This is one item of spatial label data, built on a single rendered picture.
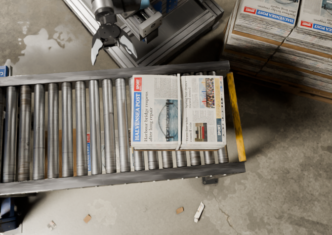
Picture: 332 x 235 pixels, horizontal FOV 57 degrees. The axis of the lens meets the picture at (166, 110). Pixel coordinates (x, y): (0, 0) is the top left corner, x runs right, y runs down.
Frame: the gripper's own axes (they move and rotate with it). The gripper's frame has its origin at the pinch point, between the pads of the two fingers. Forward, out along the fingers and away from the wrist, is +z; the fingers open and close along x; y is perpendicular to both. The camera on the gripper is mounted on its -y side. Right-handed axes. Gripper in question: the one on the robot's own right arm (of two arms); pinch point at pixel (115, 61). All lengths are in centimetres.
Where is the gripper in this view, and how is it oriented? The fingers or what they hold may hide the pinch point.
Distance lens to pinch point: 107.5
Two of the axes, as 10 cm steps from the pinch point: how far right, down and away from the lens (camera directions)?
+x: -9.6, 1.9, -2.2
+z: 2.4, 9.4, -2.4
